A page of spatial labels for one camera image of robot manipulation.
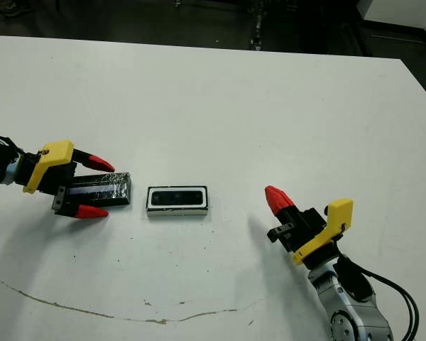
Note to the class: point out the glossy black box lid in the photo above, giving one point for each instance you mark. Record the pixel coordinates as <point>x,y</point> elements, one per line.
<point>103,188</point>

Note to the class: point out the white cabinet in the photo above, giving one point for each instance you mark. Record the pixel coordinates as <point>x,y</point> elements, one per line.
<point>397,10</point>

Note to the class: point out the white lined camera box base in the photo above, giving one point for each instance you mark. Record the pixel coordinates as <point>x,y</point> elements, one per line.
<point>177,212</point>

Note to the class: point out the dark shoe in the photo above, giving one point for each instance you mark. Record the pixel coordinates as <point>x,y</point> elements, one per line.
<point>16,7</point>

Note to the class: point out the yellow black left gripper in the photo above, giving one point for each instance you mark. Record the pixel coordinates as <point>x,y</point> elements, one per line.
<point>53,156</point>

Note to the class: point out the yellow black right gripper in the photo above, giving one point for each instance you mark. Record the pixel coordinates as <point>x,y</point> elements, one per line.
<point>339,218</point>

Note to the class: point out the black glossy depth camera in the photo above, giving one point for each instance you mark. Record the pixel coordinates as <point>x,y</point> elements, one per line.
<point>177,198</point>

